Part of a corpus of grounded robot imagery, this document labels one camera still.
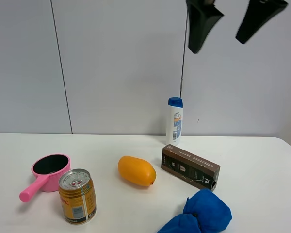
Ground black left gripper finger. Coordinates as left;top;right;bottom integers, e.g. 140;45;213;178
235;0;289;44

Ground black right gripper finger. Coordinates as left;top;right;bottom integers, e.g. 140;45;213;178
186;0;224;54

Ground orange mango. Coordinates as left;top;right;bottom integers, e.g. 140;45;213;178
118;156;156;187

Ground white shampoo bottle blue cap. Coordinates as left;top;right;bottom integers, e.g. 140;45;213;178
166;97;183;146

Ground brown cardboard box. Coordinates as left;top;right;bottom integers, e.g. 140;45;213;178
161;144;220;191

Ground blue cloth pouch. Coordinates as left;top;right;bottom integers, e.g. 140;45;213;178
159;189;232;233

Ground gold drink can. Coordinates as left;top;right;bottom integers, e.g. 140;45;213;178
58;168;97;225

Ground pink toy saucepan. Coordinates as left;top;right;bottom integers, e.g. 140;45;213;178
19;154;70;202

